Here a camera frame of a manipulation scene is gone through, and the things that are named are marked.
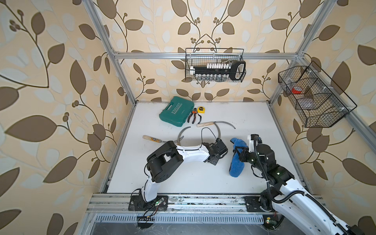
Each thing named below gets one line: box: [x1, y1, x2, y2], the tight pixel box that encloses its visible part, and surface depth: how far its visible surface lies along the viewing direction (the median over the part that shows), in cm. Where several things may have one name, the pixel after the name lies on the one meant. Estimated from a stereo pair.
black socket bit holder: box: [189, 60, 247, 81], surface depth 86 cm
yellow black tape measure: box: [197, 106, 206, 114], surface depth 117 cm
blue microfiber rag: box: [229, 137, 249, 178], surface depth 78 cm
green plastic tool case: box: [158, 95, 195, 127], surface depth 110 cm
